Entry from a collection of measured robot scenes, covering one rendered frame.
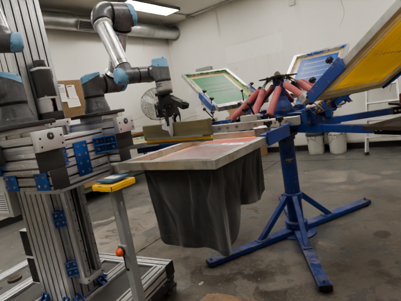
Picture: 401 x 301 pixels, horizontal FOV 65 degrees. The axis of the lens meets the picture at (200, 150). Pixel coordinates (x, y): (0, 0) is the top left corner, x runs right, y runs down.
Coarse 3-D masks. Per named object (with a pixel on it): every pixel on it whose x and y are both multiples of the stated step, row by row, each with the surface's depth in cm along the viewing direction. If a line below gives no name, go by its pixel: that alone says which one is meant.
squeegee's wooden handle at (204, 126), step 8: (192, 120) 139; (200, 120) 136; (208, 120) 135; (144, 128) 157; (152, 128) 154; (160, 128) 151; (176, 128) 145; (184, 128) 142; (192, 128) 140; (200, 128) 137; (208, 128) 135; (144, 136) 159; (152, 136) 155; (160, 136) 152; (168, 136) 149
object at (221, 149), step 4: (236, 140) 187; (240, 140) 184; (244, 140) 182; (248, 140) 179; (216, 148) 171; (220, 148) 168; (224, 148) 166; (228, 148) 164; (232, 148) 162; (204, 152) 164; (208, 152) 162; (212, 152) 159; (216, 152) 157; (220, 152) 155; (196, 156) 155; (200, 156) 153; (204, 156) 151; (208, 156) 149; (212, 156) 148
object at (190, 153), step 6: (204, 144) 196; (186, 150) 181; (192, 150) 177; (198, 150) 173; (204, 150) 170; (168, 156) 171; (174, 156) 167; (180, 156) 164; (186, 156) 160; (192, 156) 157
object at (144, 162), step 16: (272, 128) 186; (192, 144) 198; (256, 144) 149; (128, 160) 159; (144, 160) 165; (160, 160) 142; (176, 160) 134; (192, 160) 128; (208, 160) 122; (224, 160) 126
